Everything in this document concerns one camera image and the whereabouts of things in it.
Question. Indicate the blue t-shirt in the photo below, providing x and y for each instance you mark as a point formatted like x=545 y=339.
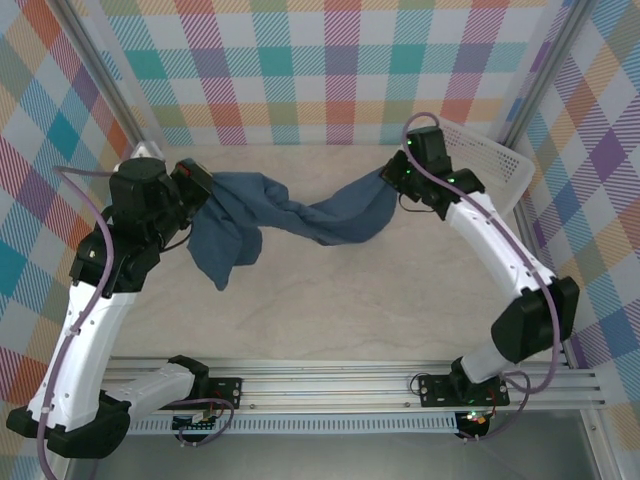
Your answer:
x=345 y=215

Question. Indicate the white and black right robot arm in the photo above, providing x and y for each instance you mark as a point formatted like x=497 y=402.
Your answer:
x=500 y=240

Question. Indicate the white perforated plastic basket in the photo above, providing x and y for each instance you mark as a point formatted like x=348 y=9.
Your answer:
x=500 y=160

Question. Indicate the grey metal shelf plate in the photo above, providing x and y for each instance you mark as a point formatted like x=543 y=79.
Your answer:
x=325 y=457

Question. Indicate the aluminium upright post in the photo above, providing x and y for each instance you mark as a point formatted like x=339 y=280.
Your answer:
x=545 y=70
x=103 y=70

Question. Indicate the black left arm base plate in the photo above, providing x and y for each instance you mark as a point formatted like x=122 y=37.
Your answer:
x=227 y=392

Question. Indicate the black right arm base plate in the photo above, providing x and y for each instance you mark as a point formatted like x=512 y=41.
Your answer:
x=435 y=390

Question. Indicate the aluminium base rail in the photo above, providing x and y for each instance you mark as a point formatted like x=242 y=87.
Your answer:
x=325 y=387

